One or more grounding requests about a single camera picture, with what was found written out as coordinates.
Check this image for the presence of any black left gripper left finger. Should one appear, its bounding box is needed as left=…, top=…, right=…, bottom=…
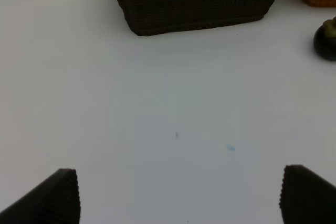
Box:
left=1, top=168, right=80, bottom=224

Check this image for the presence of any dark brown wicker basket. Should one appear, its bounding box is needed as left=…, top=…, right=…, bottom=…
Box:
left=117, top=0, right=275, bottom=36

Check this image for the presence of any dark purple mangosteen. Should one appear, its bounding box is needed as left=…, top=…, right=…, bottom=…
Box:
left=313, top=17, right=336, bottom=62

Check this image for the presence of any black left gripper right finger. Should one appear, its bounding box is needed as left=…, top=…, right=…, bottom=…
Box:
left=279, top=165, right=335, bottom=223

